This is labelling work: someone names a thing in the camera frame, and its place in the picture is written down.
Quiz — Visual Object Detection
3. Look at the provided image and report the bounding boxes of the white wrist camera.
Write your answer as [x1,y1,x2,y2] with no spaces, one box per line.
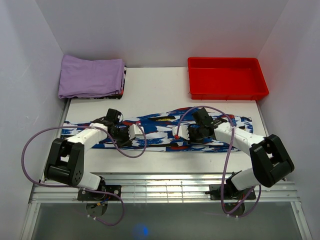
[128,124,144,140]
[172,125,190,140]

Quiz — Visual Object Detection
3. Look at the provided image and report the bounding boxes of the folded purple trousers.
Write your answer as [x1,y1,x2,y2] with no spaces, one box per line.
[58,55,125,99]

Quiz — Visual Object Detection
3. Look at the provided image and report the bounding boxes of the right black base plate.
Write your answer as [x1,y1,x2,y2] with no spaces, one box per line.
[205,184,256,201]

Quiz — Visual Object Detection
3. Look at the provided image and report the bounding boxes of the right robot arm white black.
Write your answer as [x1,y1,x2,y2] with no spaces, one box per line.
[187,108,295,199]

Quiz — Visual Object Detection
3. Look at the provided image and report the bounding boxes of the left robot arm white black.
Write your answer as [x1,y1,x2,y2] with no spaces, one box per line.
[44,108,130,200]

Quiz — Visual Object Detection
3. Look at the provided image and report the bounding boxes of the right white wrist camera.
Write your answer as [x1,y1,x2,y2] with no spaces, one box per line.
[172,125,190,140]

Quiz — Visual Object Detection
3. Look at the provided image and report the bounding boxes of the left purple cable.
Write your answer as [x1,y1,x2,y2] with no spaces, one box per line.
[21,122,148,226]

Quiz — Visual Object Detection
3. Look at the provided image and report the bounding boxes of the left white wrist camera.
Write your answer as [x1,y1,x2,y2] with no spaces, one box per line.
[128,124,144,140]

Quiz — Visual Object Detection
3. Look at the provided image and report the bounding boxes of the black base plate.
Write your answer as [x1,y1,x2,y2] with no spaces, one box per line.
[205,184,256,201]
[77,184,122,202]

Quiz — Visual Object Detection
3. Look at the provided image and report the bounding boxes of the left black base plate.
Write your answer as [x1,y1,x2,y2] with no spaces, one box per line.
[77,184,122,202]

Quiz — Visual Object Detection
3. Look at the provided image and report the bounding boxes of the red plastic tray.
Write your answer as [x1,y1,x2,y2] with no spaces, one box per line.
[187,57,269,101]

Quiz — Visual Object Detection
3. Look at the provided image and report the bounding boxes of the aluminium rail frame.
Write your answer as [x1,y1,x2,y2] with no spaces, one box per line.
[19,99,313,240]

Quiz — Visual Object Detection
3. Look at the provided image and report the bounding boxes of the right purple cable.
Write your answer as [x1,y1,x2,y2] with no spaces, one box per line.
[174,105,262,219]

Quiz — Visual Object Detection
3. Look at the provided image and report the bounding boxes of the purple cable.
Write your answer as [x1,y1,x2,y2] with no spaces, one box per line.
[21,122,148,226]
[174,105,262,219]

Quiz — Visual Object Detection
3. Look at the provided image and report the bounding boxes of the blue patterned trousers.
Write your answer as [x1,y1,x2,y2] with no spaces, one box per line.
[60,107,254,153]

